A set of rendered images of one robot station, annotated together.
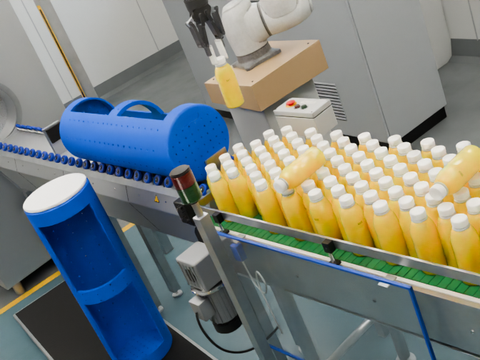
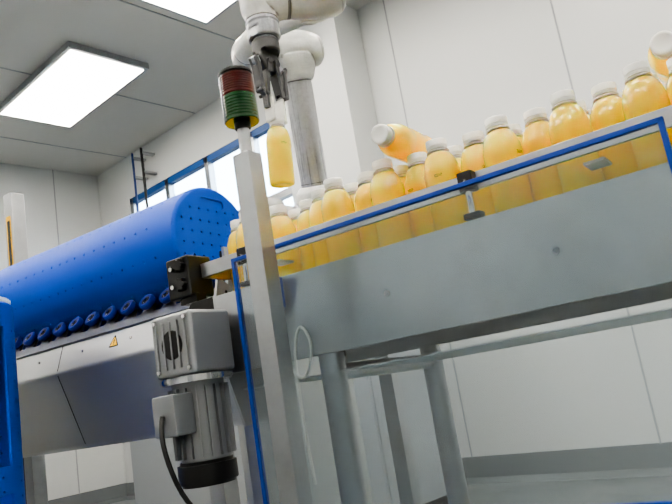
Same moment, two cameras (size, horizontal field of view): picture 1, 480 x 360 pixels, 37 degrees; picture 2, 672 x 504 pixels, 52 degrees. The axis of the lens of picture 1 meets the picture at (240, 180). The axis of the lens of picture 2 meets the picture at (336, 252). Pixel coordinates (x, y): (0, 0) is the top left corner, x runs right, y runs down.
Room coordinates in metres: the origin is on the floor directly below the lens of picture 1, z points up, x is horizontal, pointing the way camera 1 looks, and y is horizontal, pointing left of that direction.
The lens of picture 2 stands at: (0.77, 0.51, 0.66)
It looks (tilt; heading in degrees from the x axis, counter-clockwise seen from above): 12 degrees up; 336
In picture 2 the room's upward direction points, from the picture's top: 9 degrees counter-clockwise
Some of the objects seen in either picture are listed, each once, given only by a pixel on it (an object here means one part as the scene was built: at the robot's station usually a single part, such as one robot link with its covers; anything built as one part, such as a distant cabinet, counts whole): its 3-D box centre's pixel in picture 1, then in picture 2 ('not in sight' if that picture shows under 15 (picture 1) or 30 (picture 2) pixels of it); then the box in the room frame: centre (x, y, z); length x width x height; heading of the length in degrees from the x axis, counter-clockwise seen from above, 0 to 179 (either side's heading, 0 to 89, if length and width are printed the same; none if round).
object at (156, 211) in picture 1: (103, 179); (10, 405); (3.29, 0.61, 0.79); 2.17 x 0.29 x 0.34; 32
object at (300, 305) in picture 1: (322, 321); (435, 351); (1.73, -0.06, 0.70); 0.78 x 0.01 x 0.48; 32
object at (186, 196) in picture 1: (188, 191); (240, 110); (1.89, 0.15, 1.18); 0.06 x 0.06 x 0.05
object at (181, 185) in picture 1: (183, 178); (237, 87); (1.89, 0.15, 1.23); 0.06 x 0.06 x 0.04
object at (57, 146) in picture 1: (58, 138); not in sight; (3.53, 0.76, 1.00); 0.10 x 0.04 x 0.15; 122
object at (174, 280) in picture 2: (191, 209); (191, 281); (2.26, 0.20, 0.95); 0.10 x 0.07 x 0.10; 122
